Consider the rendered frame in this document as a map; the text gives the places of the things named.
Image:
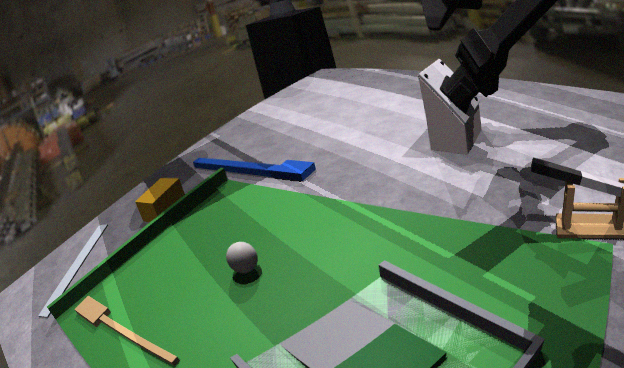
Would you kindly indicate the green putting mat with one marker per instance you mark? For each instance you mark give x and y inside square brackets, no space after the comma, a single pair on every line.
[314,254]

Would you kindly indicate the white golf ball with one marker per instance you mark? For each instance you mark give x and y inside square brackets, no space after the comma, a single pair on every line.
[241,257]

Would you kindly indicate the orange-brown block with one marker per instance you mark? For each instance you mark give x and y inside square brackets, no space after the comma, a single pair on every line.
[159,197]

